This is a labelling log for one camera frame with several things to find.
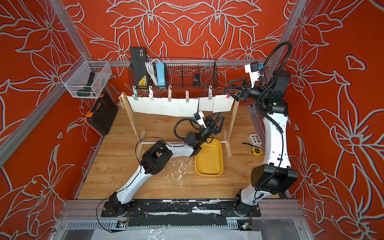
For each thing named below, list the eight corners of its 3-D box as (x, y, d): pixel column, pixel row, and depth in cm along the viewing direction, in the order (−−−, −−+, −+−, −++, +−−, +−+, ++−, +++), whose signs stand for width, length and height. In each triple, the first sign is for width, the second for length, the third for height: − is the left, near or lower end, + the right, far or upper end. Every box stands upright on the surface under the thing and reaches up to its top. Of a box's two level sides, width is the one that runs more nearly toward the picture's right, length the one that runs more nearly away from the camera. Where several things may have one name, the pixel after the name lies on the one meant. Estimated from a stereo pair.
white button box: (250, 146, 97) (252, 144, 95) (247, 135, 102) (248, 133, 100) (260, 146, 97) (262, 144, 95) (257, 135, 102) (258, 133, 100)
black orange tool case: (98, 137, 104) (82, 120, 89) (111, 109, 122) (100, 90, 107) (108, 137, 104) (94, 120, 89) (120, 109, 122) (110, 90, 107)
